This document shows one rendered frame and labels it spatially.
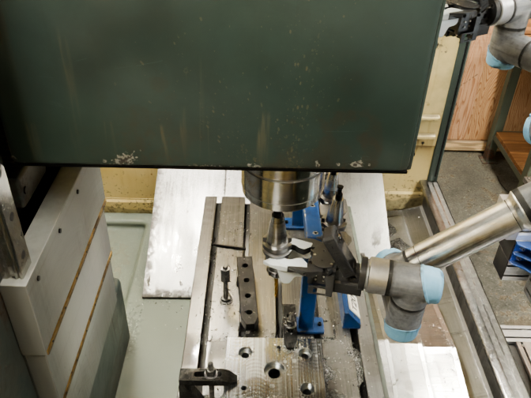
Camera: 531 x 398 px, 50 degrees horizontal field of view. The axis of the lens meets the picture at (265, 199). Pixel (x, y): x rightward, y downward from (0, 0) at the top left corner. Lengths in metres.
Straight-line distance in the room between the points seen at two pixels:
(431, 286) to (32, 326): 0.75
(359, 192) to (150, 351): 0.98
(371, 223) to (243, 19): 1.48
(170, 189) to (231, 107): 1.38
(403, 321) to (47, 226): 0.73
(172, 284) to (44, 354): 0.99
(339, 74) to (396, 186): 1.57
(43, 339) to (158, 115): 0.46
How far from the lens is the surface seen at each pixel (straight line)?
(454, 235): 1.32
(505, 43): 1.59
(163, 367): 1.87
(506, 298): 3.19
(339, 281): 1.22
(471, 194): 3.87
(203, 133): 0.91
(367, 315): 1.65
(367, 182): 2.29
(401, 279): 1.19
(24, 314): 1.07
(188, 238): 2.14
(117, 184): 2.41
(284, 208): 1.04
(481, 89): 4.12
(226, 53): 0.85
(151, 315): 2.01
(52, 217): 1.15
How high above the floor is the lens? 2.09
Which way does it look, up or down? 36 degrees down
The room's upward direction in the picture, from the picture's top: 2 degrees clockwise
